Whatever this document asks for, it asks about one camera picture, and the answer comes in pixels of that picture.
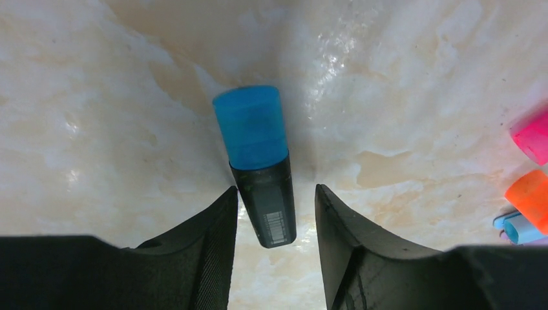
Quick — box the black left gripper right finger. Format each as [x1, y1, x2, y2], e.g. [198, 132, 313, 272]
[315, 184, 547, 309]

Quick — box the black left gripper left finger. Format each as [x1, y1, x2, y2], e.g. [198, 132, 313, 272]
[1, 187, 238, 309]

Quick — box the black blue marker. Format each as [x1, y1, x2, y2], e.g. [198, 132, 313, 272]
[213, 85, 297, 249]

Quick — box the light blue highlighter cap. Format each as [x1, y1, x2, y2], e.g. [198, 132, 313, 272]
[492, 211, 547, 245]

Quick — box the orange highlighter cap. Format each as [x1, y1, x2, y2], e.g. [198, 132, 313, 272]
[505, 170, 547, 234]

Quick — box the pink highlighter cap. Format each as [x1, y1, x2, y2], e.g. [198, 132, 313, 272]
[510, 108, 547, 165]

